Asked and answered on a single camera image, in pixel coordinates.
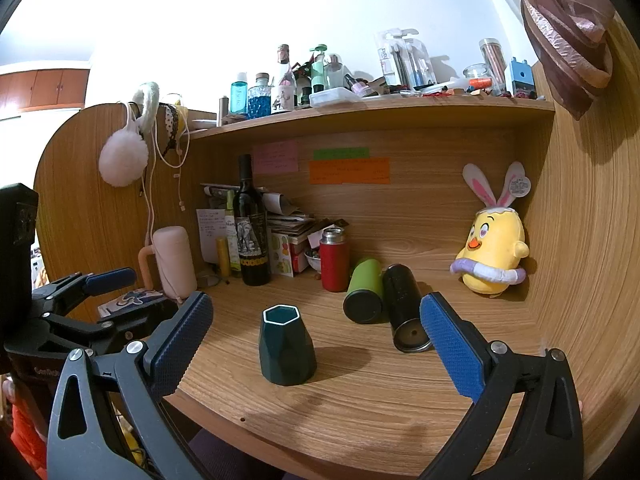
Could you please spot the black thermos bottle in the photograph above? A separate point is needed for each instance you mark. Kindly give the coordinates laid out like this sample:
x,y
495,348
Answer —
x,y
402,300

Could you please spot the wooden wall cabinets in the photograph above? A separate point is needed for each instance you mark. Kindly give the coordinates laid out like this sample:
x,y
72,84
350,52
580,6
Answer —
x,y
45,87

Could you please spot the dark wine bottle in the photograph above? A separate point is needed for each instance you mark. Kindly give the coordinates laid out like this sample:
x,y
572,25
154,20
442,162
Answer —
x,y
250,240

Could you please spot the bottle of blue beads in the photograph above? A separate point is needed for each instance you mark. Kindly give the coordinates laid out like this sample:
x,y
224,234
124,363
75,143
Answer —
x,y
259,100

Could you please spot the yellow chick plush toy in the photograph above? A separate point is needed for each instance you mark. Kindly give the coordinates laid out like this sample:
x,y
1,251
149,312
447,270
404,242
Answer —
x,y
495,245

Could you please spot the dark green faceted cup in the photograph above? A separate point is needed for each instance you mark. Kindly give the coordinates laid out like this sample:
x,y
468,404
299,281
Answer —
x,y
287,350

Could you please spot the red thermos bottle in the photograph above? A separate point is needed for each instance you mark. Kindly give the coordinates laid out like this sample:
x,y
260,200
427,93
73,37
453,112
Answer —
x,y
334,265

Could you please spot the brown cylinder container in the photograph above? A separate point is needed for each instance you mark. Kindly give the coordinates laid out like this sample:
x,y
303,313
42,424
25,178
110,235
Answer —
x,y
223,111

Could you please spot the blue box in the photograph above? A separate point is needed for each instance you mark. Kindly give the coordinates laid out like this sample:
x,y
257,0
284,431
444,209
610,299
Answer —
x,y
520,77

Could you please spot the clear illustrated glass bottle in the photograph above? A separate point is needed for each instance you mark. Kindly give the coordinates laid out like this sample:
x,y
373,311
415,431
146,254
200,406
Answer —
x,y
282,90

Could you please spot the pink sticky note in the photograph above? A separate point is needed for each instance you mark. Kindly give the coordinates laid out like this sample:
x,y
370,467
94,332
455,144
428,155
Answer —
x,y
275,157

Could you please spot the orange cloth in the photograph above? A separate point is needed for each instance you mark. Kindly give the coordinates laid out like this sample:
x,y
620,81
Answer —
x,y
27,435

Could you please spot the black dotted headband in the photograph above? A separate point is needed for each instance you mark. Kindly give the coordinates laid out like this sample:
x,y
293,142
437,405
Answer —
x,y
171,125

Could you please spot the green sticky note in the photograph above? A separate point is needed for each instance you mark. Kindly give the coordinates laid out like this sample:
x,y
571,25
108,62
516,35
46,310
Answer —
x,y
341,153

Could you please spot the stack of books and papers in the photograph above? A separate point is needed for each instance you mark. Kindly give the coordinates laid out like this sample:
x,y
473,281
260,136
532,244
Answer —
x,y
287,220

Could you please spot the white fluffy earmuffs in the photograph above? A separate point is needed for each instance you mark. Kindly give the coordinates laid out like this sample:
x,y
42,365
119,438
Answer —
x,y
122,157

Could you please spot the orange sticky note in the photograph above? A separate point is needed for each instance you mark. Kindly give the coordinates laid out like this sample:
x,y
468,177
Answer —
x,y
350,171

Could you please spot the clear tube of sticks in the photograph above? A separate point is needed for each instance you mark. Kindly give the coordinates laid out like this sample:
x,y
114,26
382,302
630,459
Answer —
x,y
494,62

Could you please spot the white paper note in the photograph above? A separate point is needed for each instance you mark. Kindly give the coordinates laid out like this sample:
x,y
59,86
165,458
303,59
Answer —
x,y
210,230

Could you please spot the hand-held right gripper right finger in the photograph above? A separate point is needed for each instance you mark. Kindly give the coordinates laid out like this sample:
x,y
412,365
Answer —
x,y
450,345

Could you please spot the white plastic tray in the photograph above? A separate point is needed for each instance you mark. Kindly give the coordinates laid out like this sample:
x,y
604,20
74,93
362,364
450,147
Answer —
x,y
335,96

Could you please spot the sticker sheet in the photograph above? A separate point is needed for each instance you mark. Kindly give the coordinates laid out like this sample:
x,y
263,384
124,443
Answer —
x,y
281,257

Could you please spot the clear glass jar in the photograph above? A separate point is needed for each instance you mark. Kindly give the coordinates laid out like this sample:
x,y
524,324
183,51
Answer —
x,y
476,76

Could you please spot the small white bowl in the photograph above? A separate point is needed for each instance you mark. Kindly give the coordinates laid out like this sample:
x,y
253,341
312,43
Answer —
x,y
313,260

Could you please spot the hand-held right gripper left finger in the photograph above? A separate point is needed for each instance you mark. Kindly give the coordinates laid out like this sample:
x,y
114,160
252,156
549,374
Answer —
x,y
182,345

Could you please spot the blue mouthwash bottle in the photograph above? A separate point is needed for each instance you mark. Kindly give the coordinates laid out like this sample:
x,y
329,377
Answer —
x,y
239,97

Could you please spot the green thermos bottle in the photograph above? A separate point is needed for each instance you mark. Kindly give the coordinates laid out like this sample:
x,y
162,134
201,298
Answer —
x,y
364,285

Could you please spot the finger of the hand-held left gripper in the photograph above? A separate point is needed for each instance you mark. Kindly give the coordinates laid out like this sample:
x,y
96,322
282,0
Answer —
x,y
150,316
110,279

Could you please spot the wooden desk hutch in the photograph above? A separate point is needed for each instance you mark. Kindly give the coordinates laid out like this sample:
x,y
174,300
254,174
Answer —
x,y
425,215

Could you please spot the yellow-green slim bottle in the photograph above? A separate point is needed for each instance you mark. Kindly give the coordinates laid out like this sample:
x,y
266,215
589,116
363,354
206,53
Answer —
x,y
231,240

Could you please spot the toothbrush blister package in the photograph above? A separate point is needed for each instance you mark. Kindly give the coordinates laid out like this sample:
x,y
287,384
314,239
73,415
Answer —
x,y
402,60

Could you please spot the green pump bottle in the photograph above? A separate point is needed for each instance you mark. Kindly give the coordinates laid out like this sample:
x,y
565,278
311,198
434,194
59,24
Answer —
x,y
318,72

